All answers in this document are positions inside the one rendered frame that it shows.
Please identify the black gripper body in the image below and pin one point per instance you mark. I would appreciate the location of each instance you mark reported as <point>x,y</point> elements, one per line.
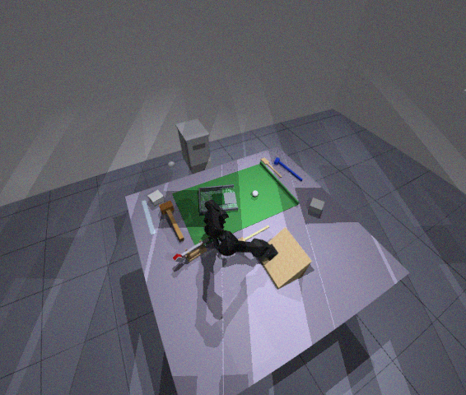
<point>222,235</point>

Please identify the blue golf putter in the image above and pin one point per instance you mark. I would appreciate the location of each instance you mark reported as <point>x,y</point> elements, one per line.
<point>278,161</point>

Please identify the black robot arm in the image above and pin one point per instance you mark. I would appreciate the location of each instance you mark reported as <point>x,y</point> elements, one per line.
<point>231,245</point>

